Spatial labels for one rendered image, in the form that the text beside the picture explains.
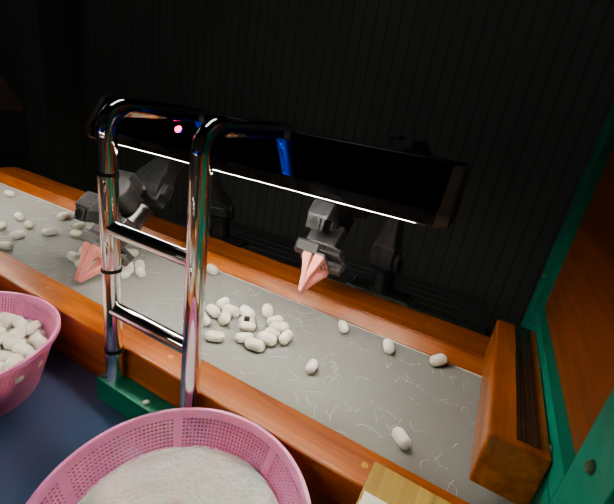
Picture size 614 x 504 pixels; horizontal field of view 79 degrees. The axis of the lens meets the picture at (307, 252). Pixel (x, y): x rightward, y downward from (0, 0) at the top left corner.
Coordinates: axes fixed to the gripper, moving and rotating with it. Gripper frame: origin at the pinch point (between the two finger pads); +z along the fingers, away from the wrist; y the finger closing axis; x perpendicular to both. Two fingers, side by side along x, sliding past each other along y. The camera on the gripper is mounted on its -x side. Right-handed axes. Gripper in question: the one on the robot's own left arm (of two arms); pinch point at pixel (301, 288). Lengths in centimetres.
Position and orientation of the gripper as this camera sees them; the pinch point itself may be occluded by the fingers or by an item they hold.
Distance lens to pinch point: 73.4
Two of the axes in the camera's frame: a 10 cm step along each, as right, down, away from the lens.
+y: 8.7, 2.9, -4.0
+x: 1.9, 5.5, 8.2
